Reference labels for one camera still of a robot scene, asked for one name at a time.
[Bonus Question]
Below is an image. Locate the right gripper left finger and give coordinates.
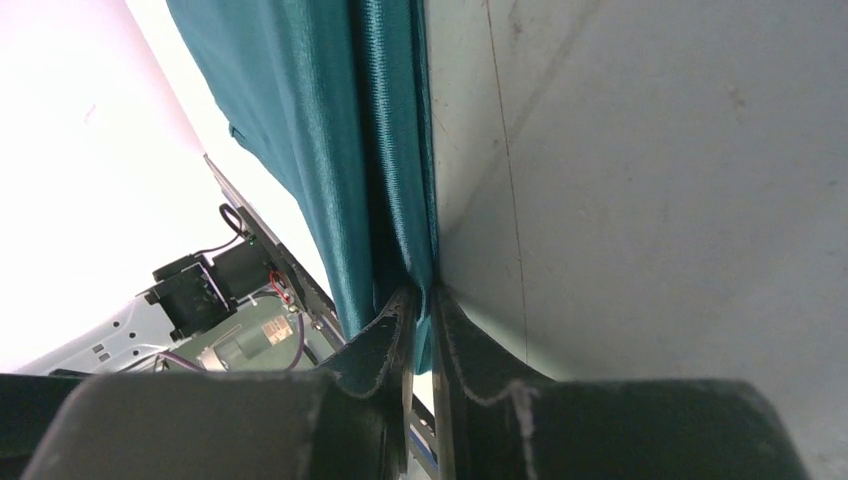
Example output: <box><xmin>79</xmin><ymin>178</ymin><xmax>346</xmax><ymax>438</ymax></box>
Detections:
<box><xmin>23</xmin><ymin>287</ymin><xmax>418</xmax><ymax>479</ymax></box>

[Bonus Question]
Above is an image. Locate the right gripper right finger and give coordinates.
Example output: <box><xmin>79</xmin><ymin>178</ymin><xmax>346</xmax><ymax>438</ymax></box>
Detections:
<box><xmin>431</xmin><ymin>287</ymin><xmax>809</xmax><ymax>479</ymax></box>

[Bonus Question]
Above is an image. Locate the teal cloth napkin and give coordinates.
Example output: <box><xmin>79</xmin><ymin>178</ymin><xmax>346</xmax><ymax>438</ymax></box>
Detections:
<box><xmin>168</xmin><ymin>1</ymin><xmax>438</xmax><ymax>336</ymax></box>

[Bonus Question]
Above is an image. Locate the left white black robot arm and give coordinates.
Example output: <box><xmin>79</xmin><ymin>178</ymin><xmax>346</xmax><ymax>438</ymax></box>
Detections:
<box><xmin>16</xmin><ymin>241</ymin><xmax>273</xmax><ymax>376</ymax></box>

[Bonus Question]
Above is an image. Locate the aluminium frame rail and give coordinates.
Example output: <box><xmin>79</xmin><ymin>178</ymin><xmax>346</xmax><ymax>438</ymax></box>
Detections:
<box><xmin>203</xmin><ymin>153</ymin><xmax>250</xmax><ymax>211</ymax></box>

